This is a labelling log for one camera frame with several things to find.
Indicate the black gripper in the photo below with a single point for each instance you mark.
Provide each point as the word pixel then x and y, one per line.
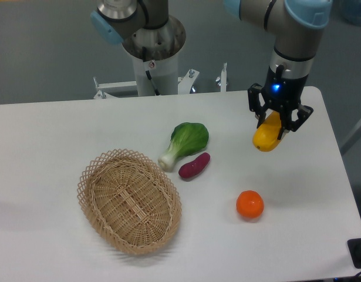
pixel 284 88

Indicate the yellow mango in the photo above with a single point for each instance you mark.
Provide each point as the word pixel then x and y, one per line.
pixel 265 139

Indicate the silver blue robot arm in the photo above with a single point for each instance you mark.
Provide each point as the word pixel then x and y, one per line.
pixel 297 25

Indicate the green bok choy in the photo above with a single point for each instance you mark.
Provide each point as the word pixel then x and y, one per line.
pixel 187 139

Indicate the orange tangerine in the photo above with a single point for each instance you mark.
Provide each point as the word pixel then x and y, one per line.
pixel 249 204

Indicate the purple sweet potato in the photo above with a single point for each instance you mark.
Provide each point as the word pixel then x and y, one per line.
pixel 195 167

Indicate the black box at table edge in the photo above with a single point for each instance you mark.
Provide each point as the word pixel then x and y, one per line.
pixel 354 246

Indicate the woven wicker basket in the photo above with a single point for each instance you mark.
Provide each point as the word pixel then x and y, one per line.
pixel 129 201

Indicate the white frame at right edge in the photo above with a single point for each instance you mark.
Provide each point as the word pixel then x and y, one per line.
pixel 352 137

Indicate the white metal base frame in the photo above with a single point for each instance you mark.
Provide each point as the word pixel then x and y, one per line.
pixel 185 85

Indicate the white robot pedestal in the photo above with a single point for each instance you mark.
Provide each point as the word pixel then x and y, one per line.
pixel 154 54

